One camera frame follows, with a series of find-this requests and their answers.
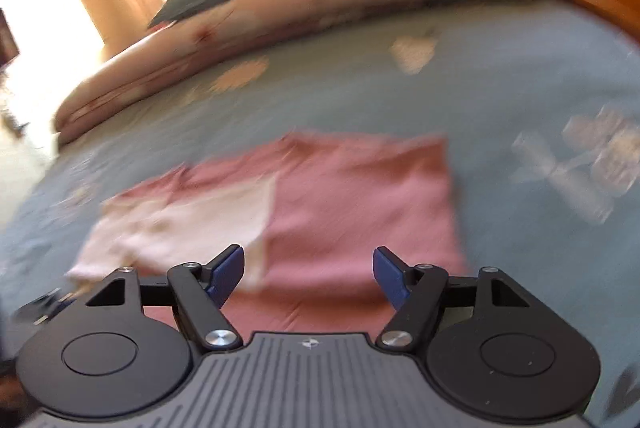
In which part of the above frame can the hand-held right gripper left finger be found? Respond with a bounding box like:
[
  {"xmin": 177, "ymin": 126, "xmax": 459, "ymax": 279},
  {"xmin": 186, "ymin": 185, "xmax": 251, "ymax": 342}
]
[{"xmin": 85, "ymin": 245, "xmax": 246, "ymax": 351}]

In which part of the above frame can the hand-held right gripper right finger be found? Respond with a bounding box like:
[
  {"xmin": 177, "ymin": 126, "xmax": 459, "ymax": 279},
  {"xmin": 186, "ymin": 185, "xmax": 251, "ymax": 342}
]
[{"xmin": 373, "ymin": 246, "xmax": 532, "ymax": 351}]

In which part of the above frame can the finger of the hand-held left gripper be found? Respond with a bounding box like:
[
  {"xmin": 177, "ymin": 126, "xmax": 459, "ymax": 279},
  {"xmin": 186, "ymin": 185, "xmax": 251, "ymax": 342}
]
[{"xmin": 17, "ymin": 290, "xmax": 76, "ymax": 324}]

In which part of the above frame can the pink and cream sweater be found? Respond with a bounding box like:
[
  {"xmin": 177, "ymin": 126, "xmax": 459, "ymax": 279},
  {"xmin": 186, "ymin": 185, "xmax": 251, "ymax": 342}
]
[{"xmin": 65, "ymin": 133, "xmax": 471, "ymax": 339}]

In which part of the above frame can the blue floral bed sheet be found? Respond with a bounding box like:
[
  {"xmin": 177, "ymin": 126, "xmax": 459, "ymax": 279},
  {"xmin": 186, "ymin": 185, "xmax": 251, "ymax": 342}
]
[{"xmin": 0, "ymin": 0, "xmax": 640, "ymax": 428}]

